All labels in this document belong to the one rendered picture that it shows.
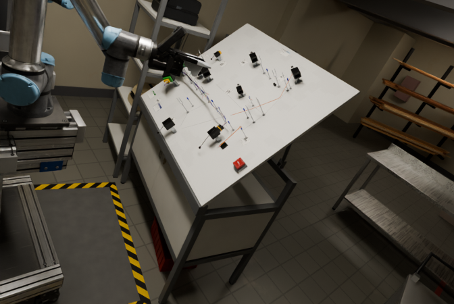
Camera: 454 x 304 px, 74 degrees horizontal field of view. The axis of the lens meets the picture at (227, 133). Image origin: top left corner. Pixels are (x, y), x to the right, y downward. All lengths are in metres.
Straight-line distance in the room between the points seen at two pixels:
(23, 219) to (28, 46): 1.36
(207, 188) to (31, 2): 1.07
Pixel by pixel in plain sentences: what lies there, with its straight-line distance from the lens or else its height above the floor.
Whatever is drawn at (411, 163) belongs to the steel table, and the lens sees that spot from 4.30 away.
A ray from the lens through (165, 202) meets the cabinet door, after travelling 2.02.
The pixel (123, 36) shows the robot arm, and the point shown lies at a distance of 1.07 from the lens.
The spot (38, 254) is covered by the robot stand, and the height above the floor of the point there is 0.23.
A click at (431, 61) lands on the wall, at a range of 8.62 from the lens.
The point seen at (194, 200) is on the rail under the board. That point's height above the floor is 0.85.
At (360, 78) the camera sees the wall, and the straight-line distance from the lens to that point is 8.08.
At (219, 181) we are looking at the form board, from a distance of 1.59.
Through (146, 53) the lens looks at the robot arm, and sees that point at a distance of 1.07.
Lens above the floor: 1.86
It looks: 25 degrees down
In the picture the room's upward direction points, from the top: 24 degrees clockwise
